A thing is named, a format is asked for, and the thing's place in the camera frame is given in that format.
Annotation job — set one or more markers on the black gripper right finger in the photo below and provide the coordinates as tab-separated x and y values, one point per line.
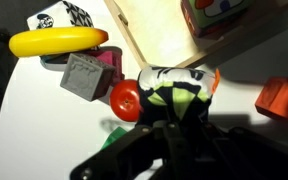
241	154

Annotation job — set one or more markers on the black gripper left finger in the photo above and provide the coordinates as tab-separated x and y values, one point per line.
124	159

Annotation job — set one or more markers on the black white plush cube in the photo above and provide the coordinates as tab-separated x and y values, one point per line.
181	95

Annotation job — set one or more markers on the red toy tomato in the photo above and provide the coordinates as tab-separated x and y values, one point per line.
125	101

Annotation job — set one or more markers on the wooden tray box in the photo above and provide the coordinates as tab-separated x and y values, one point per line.
156	32

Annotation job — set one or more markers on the colourful plush cube in box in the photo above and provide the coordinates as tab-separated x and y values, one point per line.
204	17

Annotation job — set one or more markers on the yellow toy banana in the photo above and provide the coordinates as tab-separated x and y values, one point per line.
59	40

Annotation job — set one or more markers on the blue patterned plush cube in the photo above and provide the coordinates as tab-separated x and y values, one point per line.
60	14

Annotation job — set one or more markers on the green block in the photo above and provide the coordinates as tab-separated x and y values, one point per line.
113	136

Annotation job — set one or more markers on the orange red block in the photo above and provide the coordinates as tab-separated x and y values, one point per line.
273	99

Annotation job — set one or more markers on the white round table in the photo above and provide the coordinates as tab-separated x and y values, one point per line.
45	130

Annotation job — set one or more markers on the grey embossed cube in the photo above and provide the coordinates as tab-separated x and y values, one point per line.
87	76

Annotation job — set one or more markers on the magenta block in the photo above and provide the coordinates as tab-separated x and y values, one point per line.
111	55

